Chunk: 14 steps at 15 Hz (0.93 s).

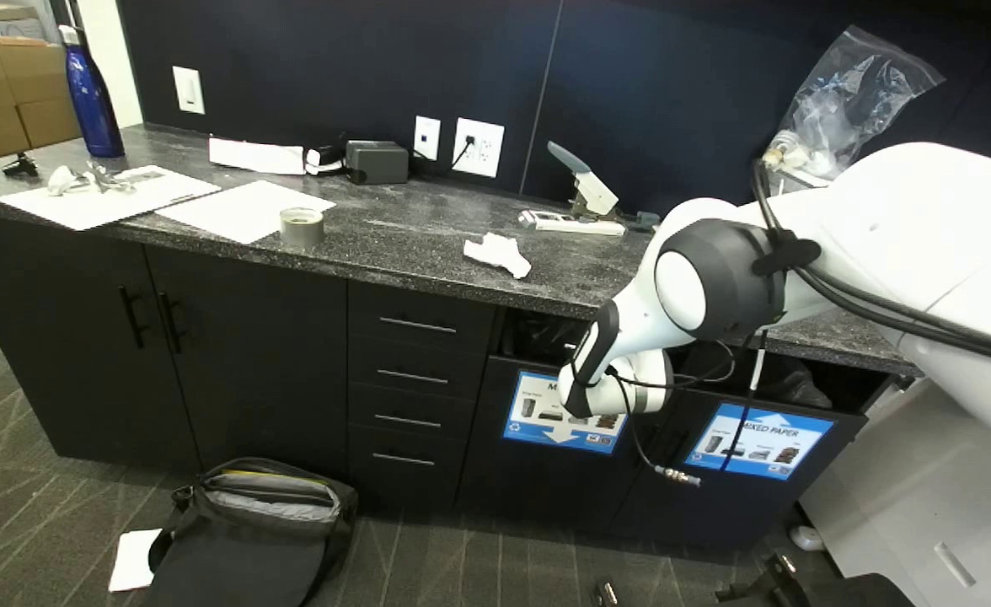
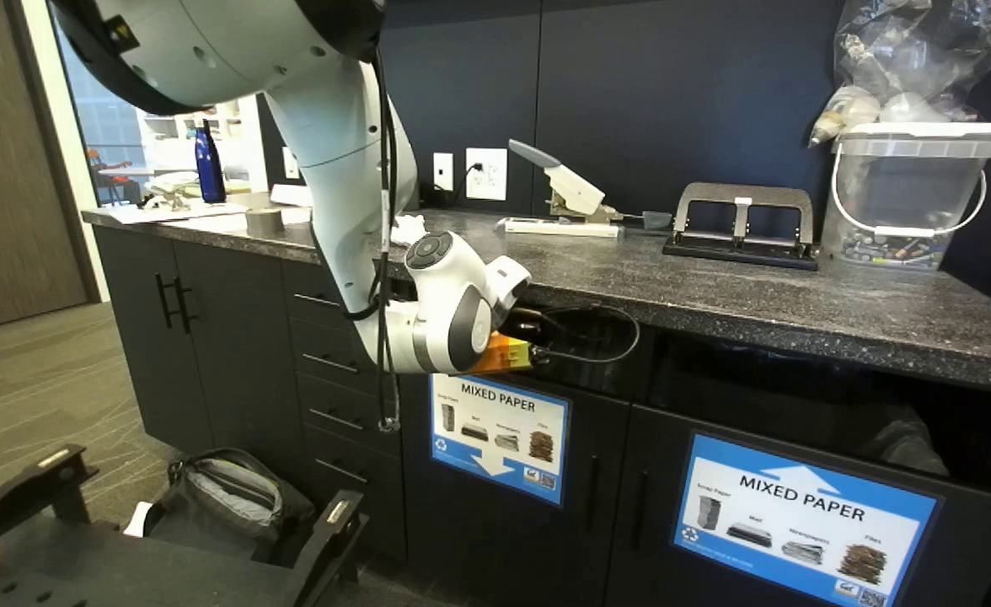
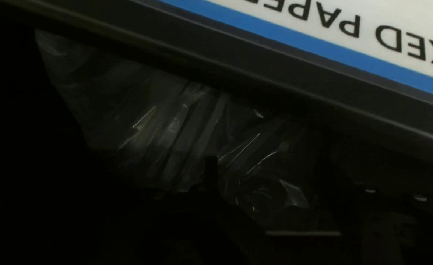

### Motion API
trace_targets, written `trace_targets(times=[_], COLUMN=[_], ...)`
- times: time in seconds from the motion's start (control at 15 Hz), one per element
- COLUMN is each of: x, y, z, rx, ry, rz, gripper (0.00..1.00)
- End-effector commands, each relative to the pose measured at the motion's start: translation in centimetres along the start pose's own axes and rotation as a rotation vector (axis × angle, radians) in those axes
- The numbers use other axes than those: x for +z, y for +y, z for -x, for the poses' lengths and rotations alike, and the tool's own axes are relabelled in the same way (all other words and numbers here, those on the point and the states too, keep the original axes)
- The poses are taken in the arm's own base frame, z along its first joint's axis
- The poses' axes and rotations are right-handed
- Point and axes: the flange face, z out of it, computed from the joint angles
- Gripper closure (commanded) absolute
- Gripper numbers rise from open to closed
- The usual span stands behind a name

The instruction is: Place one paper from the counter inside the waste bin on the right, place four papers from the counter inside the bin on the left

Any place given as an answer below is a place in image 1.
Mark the small white paper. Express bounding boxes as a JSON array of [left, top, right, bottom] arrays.
[[459, 229, 537, 285]]

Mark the black bin liner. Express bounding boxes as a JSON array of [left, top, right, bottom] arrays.
[[504, 311, 592, 368], [728, 352, 859, 413]]

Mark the small white desk item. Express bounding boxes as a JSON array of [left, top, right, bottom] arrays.
[[514, 207, 630, 238]]

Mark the blue label with down arrow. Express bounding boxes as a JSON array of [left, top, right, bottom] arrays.
[[497, 368, 630, 460]]

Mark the black power adapter box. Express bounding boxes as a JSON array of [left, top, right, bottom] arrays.
[[339, 135, 411, 188]]

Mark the grey tape roll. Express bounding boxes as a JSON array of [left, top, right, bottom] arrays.
[[277, 204, 328, 244]]

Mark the black cabinet door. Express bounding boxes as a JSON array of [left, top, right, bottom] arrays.
[[142, 245, 351, 478], [0, 213, 201, 473]]

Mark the flat white paper sheet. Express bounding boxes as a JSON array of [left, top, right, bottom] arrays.
[[0, 163, 222, 236], [155, 180, 337, 250]]

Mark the white paper stack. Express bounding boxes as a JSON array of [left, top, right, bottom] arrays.
[[205, 135, 311, 180]]

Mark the blue label with up arrow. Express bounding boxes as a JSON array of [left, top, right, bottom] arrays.
[[679, 398, 840, 487]]

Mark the black and grey backpack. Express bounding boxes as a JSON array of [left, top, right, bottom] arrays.
[[146, 451, 359, 607]]

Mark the clear plastic bag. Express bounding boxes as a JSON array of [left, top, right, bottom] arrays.
[[757, 24, 948, 191]]

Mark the small white paper slip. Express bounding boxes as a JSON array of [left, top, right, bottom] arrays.
[[105, 525, 165, 597]]

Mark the small pale trinket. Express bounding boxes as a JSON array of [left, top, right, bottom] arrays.
[[45, 163, 90, 200]]

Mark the blue water bottle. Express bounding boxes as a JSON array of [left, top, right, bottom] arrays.
[[52, 0, 127, 163]]

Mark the white office printer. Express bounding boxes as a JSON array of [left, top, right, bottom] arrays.
[[795, 380, 991, 607]]

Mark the small black desk item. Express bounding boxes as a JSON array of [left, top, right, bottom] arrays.
[[0, 149, 45, 186]]

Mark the brown cardboard box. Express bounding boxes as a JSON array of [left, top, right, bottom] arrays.
[[0, 37, 82, 170]]

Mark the black drawer with metal handle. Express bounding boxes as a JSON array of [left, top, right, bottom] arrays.
[[342, 279, 497, 365], [342, 341, 488, 405], [348, 435, 476, 522], [348, 391, 483, 450]]

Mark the beige stapler with blue handle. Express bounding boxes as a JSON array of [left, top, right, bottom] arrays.
[[542, 140, 623, 222]]

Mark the large white wall outlet plate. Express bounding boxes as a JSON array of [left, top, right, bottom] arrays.
[[449, 115, 508, 181]]

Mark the small white wall outlet plate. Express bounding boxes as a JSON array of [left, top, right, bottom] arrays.
[[406, 113, 445, 166]]

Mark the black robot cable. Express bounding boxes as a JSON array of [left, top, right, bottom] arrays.
[[610, 156, 991, 490]]

